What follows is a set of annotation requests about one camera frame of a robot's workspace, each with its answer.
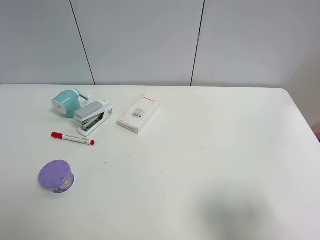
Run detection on teal crank pencil sharpener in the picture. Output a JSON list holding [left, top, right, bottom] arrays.
[[51, 88, 92, 118]]

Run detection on red and white marker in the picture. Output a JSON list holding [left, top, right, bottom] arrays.
[[51, 132, 95, 146]]

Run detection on white rectangular box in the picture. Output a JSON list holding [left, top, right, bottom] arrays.
[[117, 95, 159, 134]]

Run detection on purple lidded round container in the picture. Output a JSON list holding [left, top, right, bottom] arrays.
[[38, 160, 75, 194]]

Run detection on white and grey stapler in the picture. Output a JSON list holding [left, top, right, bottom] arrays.
[[74, 100, 114, 137]]

